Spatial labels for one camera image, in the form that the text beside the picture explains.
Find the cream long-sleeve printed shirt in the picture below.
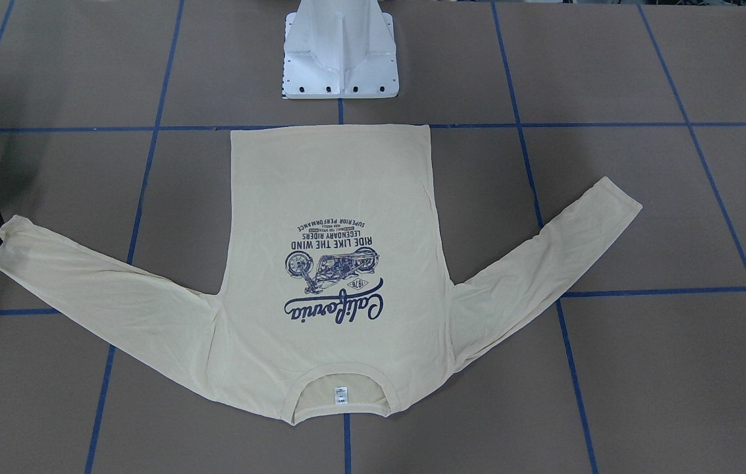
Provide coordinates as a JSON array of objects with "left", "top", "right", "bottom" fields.
[{"left": 0, "top": 125, "right": 641, "bottom": 425}]

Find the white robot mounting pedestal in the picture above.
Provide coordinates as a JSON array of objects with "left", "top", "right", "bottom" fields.
[{"left": 281, "top": 1, "right": 400, "bottom": 99}]

